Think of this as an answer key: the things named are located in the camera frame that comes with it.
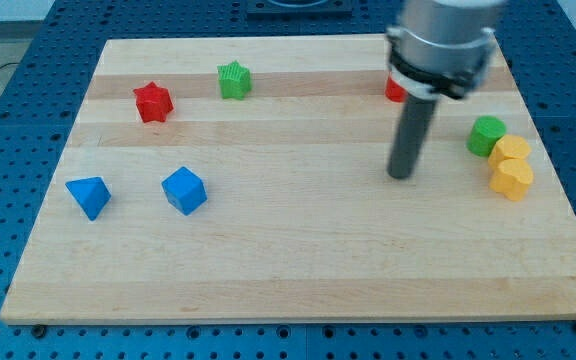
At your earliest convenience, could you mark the red star block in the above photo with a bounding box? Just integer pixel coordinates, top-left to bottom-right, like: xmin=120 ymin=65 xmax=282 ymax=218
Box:
xmin=133 ymin=82 xmax=174 ymax=123

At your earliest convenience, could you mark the green star block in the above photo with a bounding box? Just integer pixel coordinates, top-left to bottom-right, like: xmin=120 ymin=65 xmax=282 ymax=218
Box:
xmin=217 ymin=61 xmax=252 ymax=100

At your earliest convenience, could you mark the green cylinder block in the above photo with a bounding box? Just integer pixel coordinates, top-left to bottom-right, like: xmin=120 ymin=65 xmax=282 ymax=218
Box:
xmin=466 ymin=115 xmax=507 ymax=157

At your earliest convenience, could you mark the yellow hexagon block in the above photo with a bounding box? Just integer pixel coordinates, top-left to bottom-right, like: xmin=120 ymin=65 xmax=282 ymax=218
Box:
xmin=488 ymin=134 xmax=532 ymax=169

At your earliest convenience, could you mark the blue triangle block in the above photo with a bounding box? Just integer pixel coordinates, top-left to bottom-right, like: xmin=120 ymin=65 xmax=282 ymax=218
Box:
xmin=65 ymin=177 xmax=111 ymax=221

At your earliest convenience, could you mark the yellow heart block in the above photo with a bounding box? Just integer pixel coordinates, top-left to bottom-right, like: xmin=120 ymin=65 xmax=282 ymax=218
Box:
xmin=489 ymin=159 xmax=534 ymax=201

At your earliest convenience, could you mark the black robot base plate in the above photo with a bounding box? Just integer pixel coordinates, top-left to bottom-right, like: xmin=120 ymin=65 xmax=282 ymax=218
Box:
xmin=246 ymin=0 xmax=353 ymax=19

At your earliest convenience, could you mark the red cylinder block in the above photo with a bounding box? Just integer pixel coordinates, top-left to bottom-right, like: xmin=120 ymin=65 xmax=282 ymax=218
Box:
xmin=384 ymin=74 xmax=407 ymax=103

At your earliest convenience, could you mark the blue cube block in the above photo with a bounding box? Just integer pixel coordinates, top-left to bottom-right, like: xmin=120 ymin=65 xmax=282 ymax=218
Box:
xmin=161 ymin=167 xmax=207 ymax=216

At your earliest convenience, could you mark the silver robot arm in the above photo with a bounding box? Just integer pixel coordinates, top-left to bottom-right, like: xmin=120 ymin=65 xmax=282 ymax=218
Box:
xmin=386 ymin=0 xmax=507 ymax=100

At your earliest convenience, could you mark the wooden board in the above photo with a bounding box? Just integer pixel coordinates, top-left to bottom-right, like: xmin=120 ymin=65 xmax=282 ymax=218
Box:
xmin=0 ymin=34 xmax=576 ymax=325

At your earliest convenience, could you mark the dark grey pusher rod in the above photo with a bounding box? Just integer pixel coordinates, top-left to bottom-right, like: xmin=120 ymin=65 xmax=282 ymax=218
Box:
xmin=387 ymin=95 xmax=438 ymax=179

